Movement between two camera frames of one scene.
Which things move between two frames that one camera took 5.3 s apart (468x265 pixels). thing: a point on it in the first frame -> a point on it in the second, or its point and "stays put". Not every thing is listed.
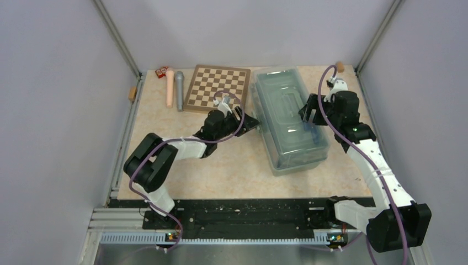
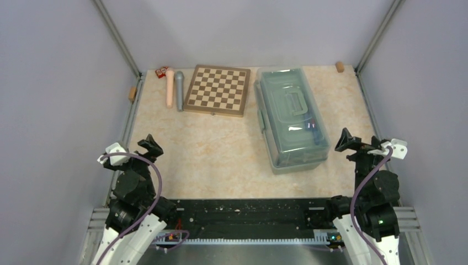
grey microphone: x=180 y=84 stays put
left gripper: x=249 y=122 -> x=155 y=150
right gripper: x=305 y=112 -> x=346 y=140
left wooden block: x=132 y=94 stays put
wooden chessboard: x=212 y=83 stays put
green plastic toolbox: x=277 y=94 stays put
